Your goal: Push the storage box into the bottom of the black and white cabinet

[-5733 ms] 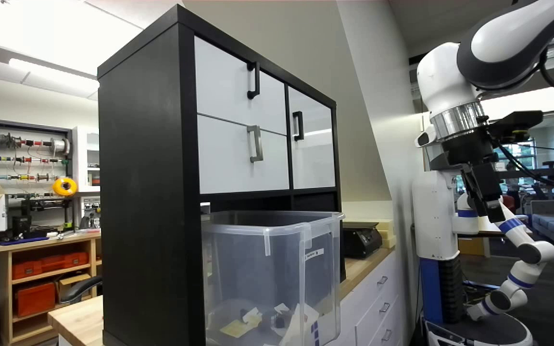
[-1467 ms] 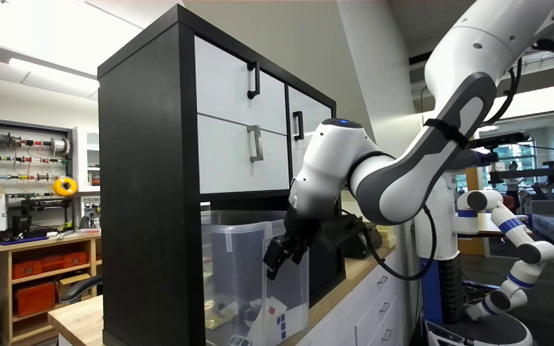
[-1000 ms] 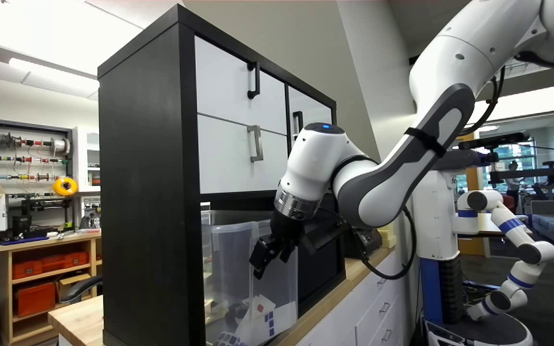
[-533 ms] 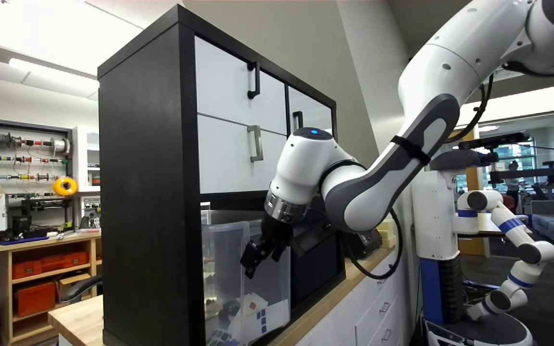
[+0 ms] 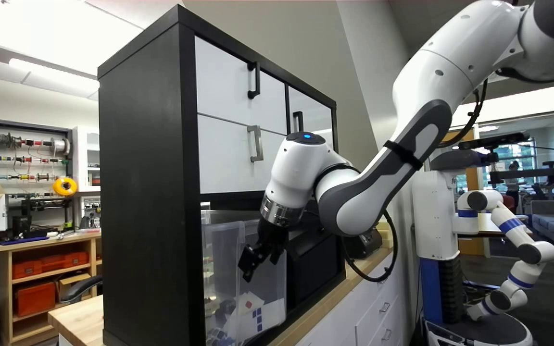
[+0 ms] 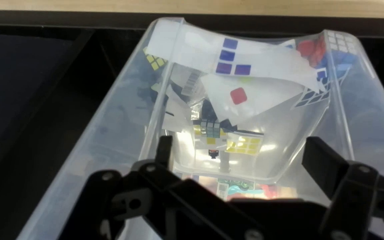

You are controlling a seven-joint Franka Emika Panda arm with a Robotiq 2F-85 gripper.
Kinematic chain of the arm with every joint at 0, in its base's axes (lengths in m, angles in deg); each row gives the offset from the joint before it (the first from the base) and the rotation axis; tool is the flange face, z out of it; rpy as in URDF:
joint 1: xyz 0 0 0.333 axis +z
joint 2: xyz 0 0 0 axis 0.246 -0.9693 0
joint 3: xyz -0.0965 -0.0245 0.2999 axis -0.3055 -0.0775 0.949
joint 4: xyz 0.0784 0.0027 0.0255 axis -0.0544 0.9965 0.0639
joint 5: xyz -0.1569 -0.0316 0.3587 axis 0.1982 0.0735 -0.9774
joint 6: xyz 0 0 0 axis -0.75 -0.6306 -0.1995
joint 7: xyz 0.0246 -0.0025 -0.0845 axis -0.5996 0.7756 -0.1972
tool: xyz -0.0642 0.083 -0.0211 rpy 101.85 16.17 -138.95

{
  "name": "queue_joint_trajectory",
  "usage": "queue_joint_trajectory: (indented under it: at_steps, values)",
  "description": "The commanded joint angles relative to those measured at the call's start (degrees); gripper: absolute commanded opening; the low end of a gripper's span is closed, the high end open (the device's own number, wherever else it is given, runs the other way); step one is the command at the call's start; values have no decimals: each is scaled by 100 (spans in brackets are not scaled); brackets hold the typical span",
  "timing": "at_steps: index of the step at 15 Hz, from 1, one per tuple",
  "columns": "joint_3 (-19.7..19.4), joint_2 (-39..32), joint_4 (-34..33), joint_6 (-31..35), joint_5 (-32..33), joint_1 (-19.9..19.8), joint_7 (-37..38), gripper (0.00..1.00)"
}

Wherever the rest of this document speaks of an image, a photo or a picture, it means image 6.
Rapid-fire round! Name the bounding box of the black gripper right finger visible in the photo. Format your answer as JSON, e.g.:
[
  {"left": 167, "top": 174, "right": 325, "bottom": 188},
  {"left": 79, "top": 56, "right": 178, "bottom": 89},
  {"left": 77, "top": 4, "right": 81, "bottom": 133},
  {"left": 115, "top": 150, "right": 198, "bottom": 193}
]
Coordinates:
[{"left": 302, "top": 134, "right": 384, "bottom": 240}]

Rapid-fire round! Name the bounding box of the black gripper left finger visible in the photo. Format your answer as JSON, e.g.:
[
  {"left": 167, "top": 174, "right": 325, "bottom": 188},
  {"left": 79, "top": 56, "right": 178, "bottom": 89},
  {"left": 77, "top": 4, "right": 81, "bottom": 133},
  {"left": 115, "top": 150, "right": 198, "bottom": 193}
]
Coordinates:
[{"left": 58, "top": 134, "right": 267, "bottom": 240}]

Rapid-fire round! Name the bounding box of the clear plastic storage box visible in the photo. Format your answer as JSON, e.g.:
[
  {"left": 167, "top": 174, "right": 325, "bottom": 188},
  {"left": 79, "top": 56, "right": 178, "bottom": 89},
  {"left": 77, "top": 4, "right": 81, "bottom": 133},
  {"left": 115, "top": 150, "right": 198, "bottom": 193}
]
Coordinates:
[{"left": 17, "top": 16, "right": 384, "bottom": 240}]

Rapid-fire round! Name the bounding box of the sheet with red square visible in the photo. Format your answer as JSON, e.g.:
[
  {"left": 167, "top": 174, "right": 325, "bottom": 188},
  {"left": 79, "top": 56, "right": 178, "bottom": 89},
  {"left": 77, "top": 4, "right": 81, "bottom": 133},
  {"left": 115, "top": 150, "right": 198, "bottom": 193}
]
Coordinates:
[{"left": 199, "top": 72, "right": 309, "bottom": 126}]

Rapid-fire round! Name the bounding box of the yellow and black puzzle cube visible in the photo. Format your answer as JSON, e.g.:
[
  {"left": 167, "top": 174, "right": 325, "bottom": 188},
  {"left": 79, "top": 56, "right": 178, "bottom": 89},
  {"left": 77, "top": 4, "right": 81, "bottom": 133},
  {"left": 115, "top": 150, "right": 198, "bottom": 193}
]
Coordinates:
[{"left": 143, "top": 50, "right": 170, "bottom": 73}]

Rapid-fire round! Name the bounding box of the white puzzle cube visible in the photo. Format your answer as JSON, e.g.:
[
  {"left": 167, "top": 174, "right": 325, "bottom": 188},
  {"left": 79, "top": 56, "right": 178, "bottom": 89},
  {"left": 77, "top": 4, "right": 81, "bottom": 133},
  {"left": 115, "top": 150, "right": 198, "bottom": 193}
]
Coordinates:
[{"left": 325, "top": 29, "right": 359, "bottom": 57}]

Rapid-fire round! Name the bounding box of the red puzzle cube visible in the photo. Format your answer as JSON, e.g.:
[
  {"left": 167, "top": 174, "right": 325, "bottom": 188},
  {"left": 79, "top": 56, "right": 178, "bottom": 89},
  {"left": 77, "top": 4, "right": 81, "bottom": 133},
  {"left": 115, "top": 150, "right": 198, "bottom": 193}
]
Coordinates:
[{"left": 295, "top": 37, "right": 327, "bottom": 66}]

